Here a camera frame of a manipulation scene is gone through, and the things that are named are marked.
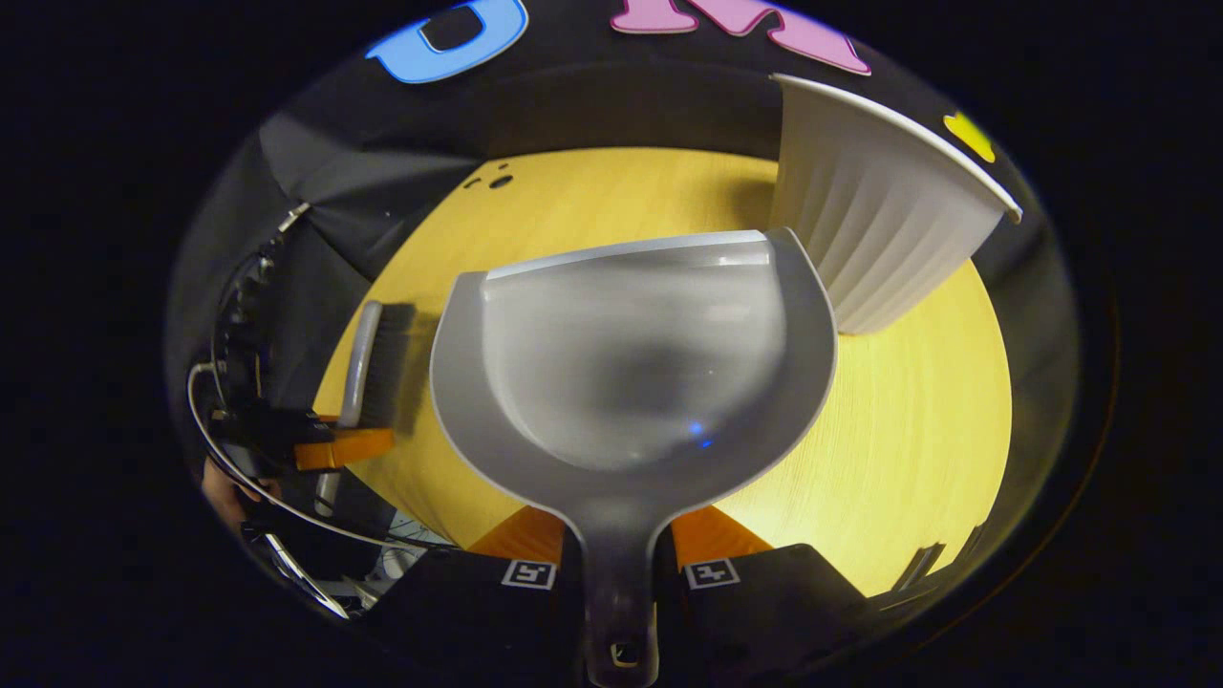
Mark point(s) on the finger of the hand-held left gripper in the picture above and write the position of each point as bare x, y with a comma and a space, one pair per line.
344, 449

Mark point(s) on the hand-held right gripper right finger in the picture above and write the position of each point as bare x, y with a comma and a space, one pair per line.
764, 612

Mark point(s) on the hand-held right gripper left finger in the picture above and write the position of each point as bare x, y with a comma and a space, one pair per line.
459, 621

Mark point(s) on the silver clip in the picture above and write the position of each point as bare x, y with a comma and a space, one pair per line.
293, 217

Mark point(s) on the small grey broom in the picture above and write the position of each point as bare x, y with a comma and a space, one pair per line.
361, 363

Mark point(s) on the white ribbed garbage bin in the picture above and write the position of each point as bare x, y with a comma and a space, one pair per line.
879, 220

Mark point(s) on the grey plastic dustpan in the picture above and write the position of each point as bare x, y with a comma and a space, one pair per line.
631, 363

